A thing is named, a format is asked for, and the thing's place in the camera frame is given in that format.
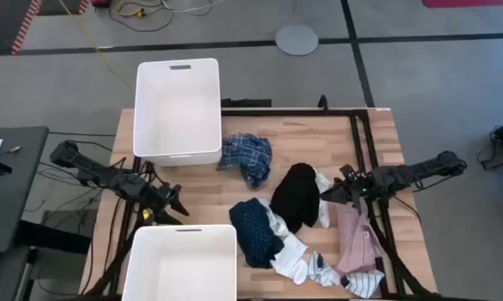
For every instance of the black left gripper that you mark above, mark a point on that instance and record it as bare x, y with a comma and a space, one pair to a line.
151, 196

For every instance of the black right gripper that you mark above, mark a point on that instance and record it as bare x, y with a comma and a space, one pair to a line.
366, 188

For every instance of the long white sock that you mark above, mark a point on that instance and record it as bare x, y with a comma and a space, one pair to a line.
324, 217

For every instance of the black garment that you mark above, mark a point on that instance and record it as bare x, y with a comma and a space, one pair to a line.
295, 196

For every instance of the pink shirt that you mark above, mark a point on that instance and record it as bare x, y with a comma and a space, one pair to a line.
356, 242

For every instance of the white striped sock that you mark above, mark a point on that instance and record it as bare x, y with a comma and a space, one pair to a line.
322, 271
364, 284

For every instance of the thick white sock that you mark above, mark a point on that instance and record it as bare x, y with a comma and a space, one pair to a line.
291, 259

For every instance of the navy dotted garment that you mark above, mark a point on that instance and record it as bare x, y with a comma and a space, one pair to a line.
253, 234

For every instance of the blue plaid shirt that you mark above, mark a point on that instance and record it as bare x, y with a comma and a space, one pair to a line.
247, 156

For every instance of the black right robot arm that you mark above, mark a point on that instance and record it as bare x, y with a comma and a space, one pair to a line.
423, 169

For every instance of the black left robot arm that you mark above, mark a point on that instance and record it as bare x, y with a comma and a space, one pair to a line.
88, 167

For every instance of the white plastic laundry bin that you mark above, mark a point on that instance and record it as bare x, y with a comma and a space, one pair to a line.
180, 267
176, 108

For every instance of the black desk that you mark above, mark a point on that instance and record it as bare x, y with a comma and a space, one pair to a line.
13, 200

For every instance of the grey round floor disc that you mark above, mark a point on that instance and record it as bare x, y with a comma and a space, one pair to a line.
296, 39

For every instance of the red floor device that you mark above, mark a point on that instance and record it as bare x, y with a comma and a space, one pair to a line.
101, 3

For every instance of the red floor mat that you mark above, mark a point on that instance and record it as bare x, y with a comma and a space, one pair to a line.
464, 3

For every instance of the black mat with striped edge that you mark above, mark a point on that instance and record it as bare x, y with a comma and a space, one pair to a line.
1, 25

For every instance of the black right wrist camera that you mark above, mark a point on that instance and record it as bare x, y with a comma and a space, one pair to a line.
347, 172

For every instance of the black aluminium table frame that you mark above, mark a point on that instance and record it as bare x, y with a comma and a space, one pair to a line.
285, 112

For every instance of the black flat mount bracket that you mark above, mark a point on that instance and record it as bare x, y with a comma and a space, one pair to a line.
245, 103

